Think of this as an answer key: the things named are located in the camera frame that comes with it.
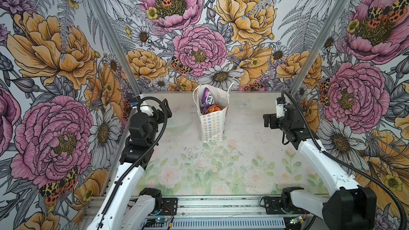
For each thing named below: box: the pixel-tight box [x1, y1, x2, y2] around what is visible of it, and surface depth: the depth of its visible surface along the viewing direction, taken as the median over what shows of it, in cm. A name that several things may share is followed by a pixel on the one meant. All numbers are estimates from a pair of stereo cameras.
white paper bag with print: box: [192, 81, 235, 143], surface depth 87 cm
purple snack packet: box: [199, 87, 216, 115], surface depth 92 cm
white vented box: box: [140, 218, 287, 230], surface depth 73 cm
